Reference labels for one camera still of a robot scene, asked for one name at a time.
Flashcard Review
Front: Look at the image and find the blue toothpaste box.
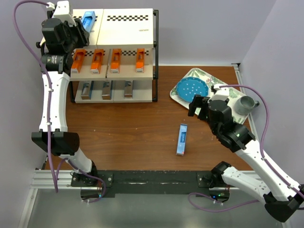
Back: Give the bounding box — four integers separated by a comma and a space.
81, 11, 96, 33
176, 123, 188, 156

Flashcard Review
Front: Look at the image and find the orange toothpaste box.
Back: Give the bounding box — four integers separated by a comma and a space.
90, 49, 105, 75
110, 48, 122, 74
71, 49, 86, 73
135, 48, 145, 73

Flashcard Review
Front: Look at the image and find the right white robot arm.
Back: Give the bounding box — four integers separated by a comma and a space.
188, 95, 304, 223

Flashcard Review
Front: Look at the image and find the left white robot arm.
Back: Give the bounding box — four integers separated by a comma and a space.
31, 18, 98, 186

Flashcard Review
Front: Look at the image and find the beige three-tier shelf rack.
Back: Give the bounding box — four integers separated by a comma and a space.
67, 9, 159, 103

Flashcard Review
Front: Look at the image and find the blue dotted plate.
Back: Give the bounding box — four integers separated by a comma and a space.
176, 77, 209, 103

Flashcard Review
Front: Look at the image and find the floral rectangular serving tray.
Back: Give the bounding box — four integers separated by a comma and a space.
170, 68, 248, 124

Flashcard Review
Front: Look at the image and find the grey ceramic mug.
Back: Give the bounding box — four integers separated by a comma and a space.
234, 96, 260, 115

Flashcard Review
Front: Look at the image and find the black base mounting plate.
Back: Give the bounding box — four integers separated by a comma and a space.
70, 170, 239, 200

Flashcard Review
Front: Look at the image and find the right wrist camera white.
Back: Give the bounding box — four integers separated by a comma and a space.
208, 84, 229, 104

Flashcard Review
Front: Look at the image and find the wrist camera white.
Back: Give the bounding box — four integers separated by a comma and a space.
46, 0, 76, 27
208, 84, 229, 104

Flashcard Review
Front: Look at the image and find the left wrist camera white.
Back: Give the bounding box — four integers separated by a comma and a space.
46, 0, 76, 27

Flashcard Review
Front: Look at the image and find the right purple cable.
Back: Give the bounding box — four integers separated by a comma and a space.
188, 85, 304, 212

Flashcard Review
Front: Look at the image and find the aluminium frame rail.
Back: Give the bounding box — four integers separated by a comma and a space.
18, 166, 293, 228

